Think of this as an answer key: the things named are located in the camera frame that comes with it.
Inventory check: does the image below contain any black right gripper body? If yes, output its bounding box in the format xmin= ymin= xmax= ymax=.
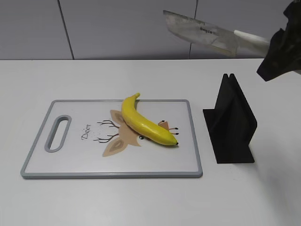
xmin=257 ymin=0 xmax=301 ymax=81

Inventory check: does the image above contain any white-handled kitchen knife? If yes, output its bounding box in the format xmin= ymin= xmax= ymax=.
xmin=163 ymin=10 xmax=270 ymax=57

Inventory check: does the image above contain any yellow plastic banana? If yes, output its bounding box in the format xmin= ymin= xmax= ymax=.
xmin=121 ymin=93 xmax=178 ymax=146

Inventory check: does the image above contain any black knife stand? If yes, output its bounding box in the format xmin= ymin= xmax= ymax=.
xmin=203 ymin=73 xmax=257 ymax=164

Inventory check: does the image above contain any grey-rimmed deer cutting board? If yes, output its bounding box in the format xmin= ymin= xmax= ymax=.
xmin=20 ymin=99 xmax=203 ymax=179

